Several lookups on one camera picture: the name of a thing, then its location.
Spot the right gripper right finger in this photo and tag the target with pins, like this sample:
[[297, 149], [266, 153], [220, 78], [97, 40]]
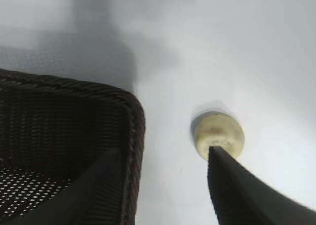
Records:
[[242, 200]]

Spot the dark brown woven basket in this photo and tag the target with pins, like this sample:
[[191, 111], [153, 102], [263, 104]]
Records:
[[61, 123]]

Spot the pale yellow egg yolk pastry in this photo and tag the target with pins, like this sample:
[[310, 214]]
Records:
[[217, 131]]

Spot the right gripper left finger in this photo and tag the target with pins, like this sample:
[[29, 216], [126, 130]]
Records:
[[96, 198]]

